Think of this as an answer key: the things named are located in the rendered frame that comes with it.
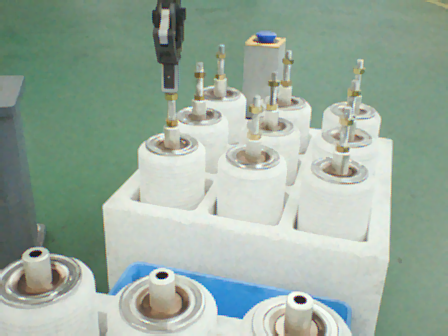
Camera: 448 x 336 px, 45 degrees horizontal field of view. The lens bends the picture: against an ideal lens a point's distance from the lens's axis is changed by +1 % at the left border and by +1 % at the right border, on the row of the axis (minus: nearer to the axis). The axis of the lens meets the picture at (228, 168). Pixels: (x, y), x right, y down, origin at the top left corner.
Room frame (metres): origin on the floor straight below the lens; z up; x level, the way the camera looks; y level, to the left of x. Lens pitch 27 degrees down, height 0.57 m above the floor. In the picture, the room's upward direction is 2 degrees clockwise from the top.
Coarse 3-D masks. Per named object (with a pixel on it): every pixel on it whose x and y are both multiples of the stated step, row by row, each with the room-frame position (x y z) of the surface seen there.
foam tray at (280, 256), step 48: (384, 144) 0.90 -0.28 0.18; (288, 192) 0.71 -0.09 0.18; (384, 192) 0.72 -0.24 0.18; (144, 240) 0.63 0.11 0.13; (192, 240) 0.61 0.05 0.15; (240, 240) 0.60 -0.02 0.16; (288, 240) 0.58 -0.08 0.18; (336, 240) 0.58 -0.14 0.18; (384, 240) 0.59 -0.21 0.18; (288, 288) 0.58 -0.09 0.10; (336, 288) 0.56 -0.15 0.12
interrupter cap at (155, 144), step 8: (152, 136) 0.72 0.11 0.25; (160, 136) 0.73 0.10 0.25; (184, 136) 0.73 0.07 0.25; (152, 144) 0.70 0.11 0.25; (160, 144) 0.70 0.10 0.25; (184, 144) 0.71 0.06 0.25; (192, 144) 0.70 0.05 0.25; (152, 152) 0.67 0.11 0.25; (160, 152) 0.67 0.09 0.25; (168, 152) 0.67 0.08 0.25; (176, 152) 0.67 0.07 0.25; (184, 152) 0.67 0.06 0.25; (192, 152) 0.68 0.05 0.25
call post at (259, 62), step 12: (252, 48) 1.06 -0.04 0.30; (264, 48) 1.05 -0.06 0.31; (276, 48) 1.04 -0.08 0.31; (252, 60) 1.06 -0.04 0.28; (264, 60) 1.05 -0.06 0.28; (276, 60) 1.04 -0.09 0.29; (252, 72) 1.06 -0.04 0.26; (264, 72) 1.05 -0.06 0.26; (252, 84) 1.05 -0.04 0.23; (264, 84) 1.05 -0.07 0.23; (252, 96) 1.05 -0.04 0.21; (264, 96) 1.05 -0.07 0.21
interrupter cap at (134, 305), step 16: (128, 288) 0.38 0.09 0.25; (144, 288) 0.38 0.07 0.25; (176, 288) 0.39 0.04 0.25; (192, 288) 0.39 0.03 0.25; (128, 304) 0.36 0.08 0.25; (144, 304) 0.37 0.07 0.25; (176, 304) 0.37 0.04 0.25; (192, 304) 0.37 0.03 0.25; (128, 320) 0.34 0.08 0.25; (144, 320) 0.34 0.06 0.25; (160, 320) 0.34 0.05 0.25; (176, 320) 0.35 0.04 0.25; (192, 320) 0.35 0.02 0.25
